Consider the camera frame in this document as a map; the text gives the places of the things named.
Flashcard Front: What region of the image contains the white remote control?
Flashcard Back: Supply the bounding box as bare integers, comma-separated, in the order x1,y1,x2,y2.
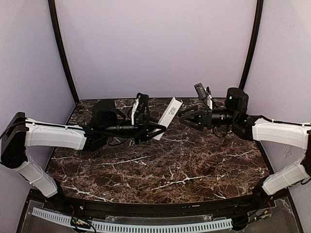
158,97,183,128

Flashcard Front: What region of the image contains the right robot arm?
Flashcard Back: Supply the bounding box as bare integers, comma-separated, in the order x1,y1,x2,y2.
178,83,311,209

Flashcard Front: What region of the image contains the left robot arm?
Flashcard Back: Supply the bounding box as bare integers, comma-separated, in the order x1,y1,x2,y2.
0,99,167,198

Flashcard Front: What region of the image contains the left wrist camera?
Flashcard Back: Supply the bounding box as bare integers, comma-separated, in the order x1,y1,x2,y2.
130,93,149,125

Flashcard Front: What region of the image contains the black front rail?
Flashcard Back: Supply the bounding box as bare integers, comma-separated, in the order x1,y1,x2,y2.
67,195,252,218

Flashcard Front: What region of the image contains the white slotted cable duct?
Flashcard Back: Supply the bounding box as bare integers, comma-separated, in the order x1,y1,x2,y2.
32,207,233,233

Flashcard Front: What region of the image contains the black right frame post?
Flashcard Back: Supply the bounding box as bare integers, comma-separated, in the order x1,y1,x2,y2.
239,0,264,90

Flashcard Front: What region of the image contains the black frame post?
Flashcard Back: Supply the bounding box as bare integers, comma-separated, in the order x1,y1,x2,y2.
48,0,80,105
239,0,264,90

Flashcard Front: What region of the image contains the black left frame post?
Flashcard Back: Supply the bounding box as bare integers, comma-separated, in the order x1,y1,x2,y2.
48,0,80,105

